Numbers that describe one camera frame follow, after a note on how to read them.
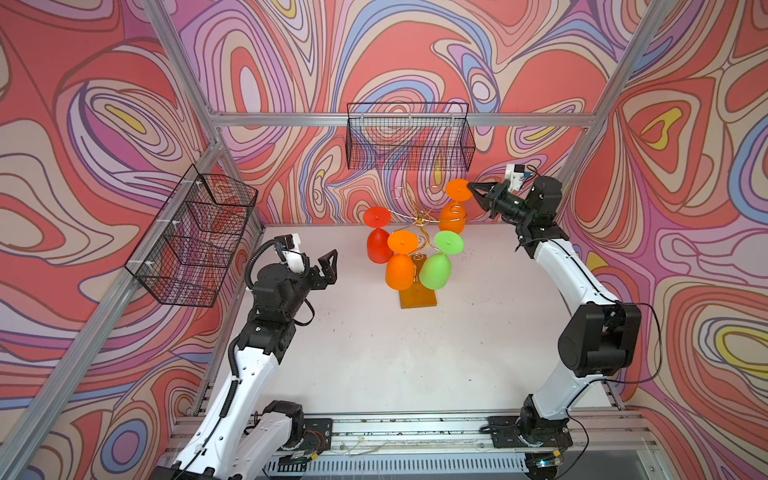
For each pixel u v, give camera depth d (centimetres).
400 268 76
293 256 60
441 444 73
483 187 76
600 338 46
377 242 81
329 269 65
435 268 77
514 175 74
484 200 72
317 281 65
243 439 54
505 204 71
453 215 79
